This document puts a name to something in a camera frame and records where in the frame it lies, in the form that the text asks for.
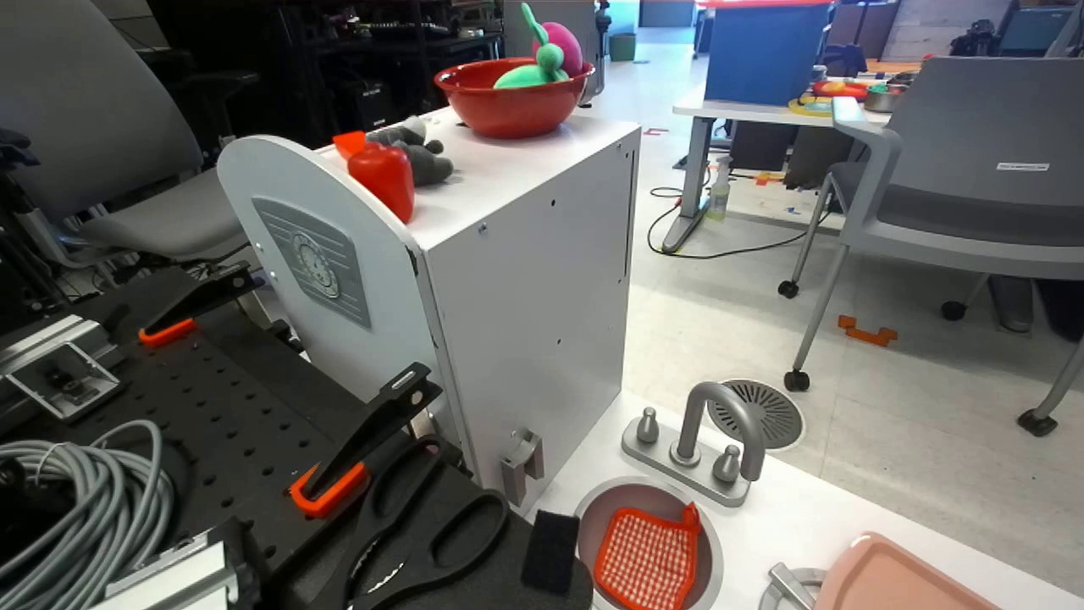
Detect blue storage bin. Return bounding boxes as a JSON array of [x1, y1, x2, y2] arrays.
[[703, 0, 834, 108]]

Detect black table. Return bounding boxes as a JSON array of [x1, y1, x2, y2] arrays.
[[0, 265, 597, 610]]

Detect grey toy burner grate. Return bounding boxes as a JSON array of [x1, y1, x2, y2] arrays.
[[755, 561, 826, 610]]

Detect pink plush toy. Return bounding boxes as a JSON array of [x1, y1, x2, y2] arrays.
[[540, 18, 590, 83]]

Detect black perforated breadboard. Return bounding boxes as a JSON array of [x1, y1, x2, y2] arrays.
[[64, 301, 387, 580]]

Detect grey background table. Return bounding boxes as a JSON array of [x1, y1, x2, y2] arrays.
[[676, 94, 909, 259]]

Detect aluminium extrusion bar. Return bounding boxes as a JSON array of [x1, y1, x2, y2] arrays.
[[0, 312, 106, 377], [96, 530, 249, 610]]

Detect grey coiled cable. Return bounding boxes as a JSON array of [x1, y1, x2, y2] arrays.
[[0, 416, 179, 610]]

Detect white tray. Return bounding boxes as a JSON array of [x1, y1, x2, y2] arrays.
[[213, 105, 1084, 610]]

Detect orange mesh strainer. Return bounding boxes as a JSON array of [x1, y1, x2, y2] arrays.
[[592, 502, 706, 610]]

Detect grey swivel office chair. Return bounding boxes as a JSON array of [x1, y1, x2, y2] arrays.
[[0, 0, 257, 268]]

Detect grey round ribbed disc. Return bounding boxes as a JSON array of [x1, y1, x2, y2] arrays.
[[707, 377, 805, 454]]

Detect orange floor object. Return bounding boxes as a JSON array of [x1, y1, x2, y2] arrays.
[[837, 312, 905, 351]]

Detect black floor cable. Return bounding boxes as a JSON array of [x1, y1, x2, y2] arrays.
[[644, 190, 816, 265]]

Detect red bowl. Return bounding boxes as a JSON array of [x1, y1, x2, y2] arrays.
[[434, 56, 600, 144]]

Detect red round toy vegetable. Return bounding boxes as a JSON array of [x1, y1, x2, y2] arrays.
[[345, 144, 419, 225]]

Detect grey chair with metal legs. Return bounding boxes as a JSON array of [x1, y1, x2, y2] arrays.
[[777, 56, 1084, 440]]

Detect black foam pad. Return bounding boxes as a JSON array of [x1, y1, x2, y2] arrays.
[[518, 510, 583, 600]]

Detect grey plush toy animal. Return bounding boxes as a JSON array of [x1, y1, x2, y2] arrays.
[[365, 120, 457, 190]]

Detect grey toy faucet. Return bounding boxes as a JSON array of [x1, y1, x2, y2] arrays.
[[620, 380, 773, 510]]

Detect aluminium corner bracket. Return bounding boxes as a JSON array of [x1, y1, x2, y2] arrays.
[[4, 336, 126, 423]]

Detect black scissors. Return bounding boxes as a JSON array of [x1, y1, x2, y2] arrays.
[[341, 445, 516, 610]]

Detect black clamp with orange handle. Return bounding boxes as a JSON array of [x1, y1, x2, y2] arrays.
[[137, 265, 276, 354], [284, 360, 446, 522]]

